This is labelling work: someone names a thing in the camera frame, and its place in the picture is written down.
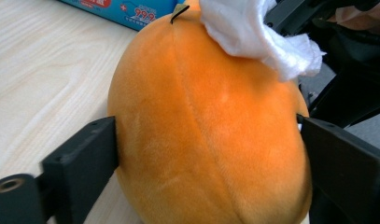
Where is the orange plush toy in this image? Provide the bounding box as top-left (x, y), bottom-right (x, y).
top-left (106, 0), bottom-right (313, 224)

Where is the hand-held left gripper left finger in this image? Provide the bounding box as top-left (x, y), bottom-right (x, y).
top-left (41, 116), bottom-right (120, 224)

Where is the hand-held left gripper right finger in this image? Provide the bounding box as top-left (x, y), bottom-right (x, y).
top-left (296, 113), bottom-right (380, 224)

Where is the blue wet wipe pack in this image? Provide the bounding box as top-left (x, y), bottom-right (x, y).
top-left (58, 0), bottom-right (186, 32)

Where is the white wet wipe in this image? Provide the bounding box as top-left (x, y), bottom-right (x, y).
top-left (199, 0), bottom-right (327, 82)

